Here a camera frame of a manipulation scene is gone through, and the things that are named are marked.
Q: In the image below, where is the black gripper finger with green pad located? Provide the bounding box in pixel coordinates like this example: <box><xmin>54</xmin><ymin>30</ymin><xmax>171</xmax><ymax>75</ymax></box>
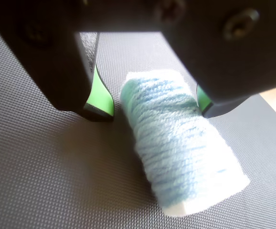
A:
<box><xmin>0</xmin><ymin>0</ymin><xmax>115</xmax><ymax>123</ymax></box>
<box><xmin>152</xmin><ymin>0</ymin><xmax>276</xmax><ymax>119</ymax></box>

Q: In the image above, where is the light blue yarn-wrapped block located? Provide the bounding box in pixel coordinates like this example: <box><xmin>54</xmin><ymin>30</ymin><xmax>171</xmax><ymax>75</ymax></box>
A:
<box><xmin>119</xmin><ymin>69</ymin><xmax>252</xmax><ymax>211</ymax></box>

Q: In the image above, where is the black textured mat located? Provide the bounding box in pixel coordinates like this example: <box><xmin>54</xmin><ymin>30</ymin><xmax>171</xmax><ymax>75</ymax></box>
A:
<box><xmin>0</xmin><ymin>14</ymin><xmax>276</xmax><ymax>229</ymax></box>

